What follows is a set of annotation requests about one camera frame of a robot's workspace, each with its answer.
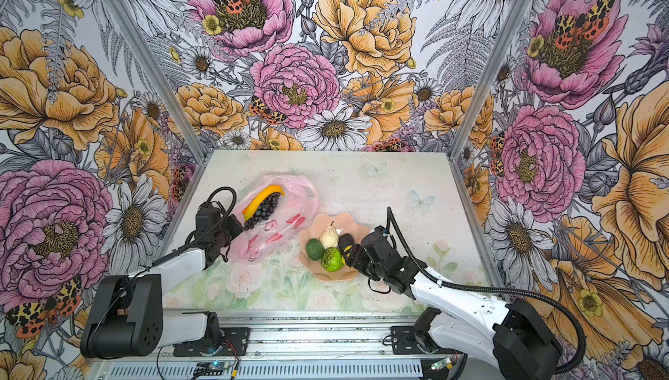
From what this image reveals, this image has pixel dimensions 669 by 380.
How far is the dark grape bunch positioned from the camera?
987 mm

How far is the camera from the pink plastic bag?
0.87m

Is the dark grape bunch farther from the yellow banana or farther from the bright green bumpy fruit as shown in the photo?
the bright green bumpy fruit
